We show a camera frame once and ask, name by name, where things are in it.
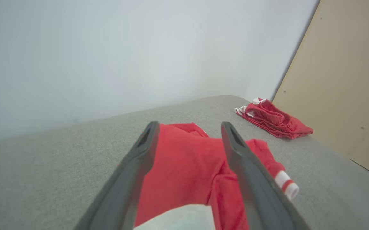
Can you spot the folded red white garment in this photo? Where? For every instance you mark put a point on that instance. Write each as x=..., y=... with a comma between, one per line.
x=274, y=119

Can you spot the beige wooden panel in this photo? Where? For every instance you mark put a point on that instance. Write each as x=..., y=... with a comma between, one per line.
x=341, y=80

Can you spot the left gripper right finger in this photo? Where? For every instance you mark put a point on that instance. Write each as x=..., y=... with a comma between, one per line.
x=254, y=185

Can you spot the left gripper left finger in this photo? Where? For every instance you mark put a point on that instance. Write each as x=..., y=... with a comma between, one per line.
x=124, y=185

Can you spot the red white t-shirt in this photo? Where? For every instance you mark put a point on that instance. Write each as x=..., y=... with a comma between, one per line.
x=184, y=166

